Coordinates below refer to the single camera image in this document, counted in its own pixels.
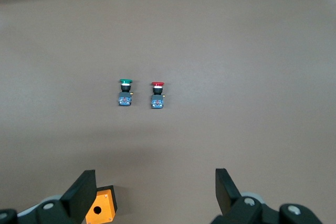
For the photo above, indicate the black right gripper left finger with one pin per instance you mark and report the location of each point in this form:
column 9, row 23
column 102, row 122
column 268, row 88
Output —
column 78, row 197

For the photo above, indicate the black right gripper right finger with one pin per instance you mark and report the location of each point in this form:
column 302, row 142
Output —
column 228, row 197

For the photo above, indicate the green mushroom push button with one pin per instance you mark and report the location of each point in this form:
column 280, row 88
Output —
column 125, row 99

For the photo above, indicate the red mushroom push button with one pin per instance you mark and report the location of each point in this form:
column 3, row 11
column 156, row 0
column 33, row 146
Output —
column 157, row 102

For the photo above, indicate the brown table cover mat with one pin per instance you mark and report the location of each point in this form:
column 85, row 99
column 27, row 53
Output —
column 236, row 77

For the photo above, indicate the orange button enclosure box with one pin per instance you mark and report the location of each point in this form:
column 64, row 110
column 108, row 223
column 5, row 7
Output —
column 103, row 205

